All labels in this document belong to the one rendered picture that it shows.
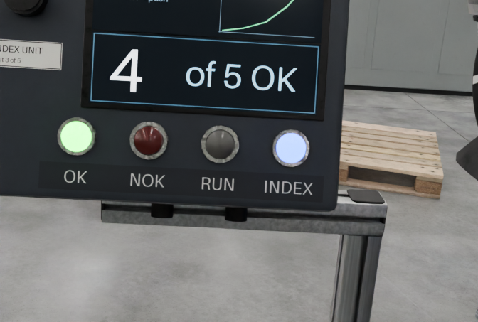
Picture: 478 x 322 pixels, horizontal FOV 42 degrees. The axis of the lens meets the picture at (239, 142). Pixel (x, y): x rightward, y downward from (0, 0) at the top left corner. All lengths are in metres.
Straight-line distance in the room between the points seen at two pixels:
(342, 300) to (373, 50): 6.02
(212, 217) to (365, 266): 0.14
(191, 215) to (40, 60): 0.17
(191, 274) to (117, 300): 0.34
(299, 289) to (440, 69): 4.54
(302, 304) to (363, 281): 1.89
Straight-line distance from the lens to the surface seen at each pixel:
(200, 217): 0.52
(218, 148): 0.43
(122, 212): 0.53
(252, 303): 2.43
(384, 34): 6.54
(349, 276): 0.56
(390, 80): 6.64
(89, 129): 0.45
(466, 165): 1.04
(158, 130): 0.44
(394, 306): 2.55
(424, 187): 3.70
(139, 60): 0.44
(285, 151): 0.44
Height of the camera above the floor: 1.24
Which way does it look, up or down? 17 degrees down
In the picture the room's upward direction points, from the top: 4 degrees clockwise
